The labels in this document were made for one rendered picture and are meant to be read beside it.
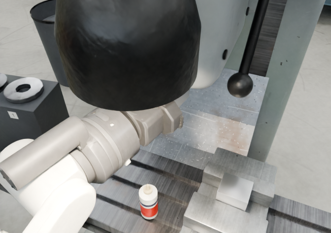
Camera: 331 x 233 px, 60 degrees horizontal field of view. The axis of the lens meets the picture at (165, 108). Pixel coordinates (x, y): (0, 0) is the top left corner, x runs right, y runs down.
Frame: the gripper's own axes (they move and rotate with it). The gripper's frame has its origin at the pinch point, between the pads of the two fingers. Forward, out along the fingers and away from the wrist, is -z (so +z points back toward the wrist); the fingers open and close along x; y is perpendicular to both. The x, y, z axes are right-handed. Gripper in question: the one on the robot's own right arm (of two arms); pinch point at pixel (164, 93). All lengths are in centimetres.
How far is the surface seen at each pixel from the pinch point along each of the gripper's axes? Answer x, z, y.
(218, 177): -10.3, -6.0, 21.3
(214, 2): -10.7, 6.1, -19.9
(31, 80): 39.3, 4.0, 12.4
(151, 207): -1.3, 5.8, 27.3
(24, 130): 34.4, 12.1, 21.1
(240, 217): -18.1, -0.5, 21.3
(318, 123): -20, -165, 121
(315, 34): 26, -311, 120
